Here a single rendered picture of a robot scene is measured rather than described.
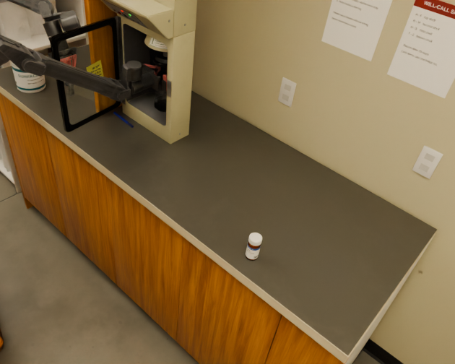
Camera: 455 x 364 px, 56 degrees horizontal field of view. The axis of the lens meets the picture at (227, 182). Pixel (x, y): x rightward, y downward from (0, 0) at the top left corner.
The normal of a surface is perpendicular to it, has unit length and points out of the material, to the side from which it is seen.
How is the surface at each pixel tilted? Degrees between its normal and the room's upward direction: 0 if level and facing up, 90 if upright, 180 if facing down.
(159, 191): 0
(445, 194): 90
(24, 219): 0
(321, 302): 0
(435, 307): 90
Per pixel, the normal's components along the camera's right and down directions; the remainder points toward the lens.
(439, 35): -0.66, 0.44
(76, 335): 0.11, -0.75
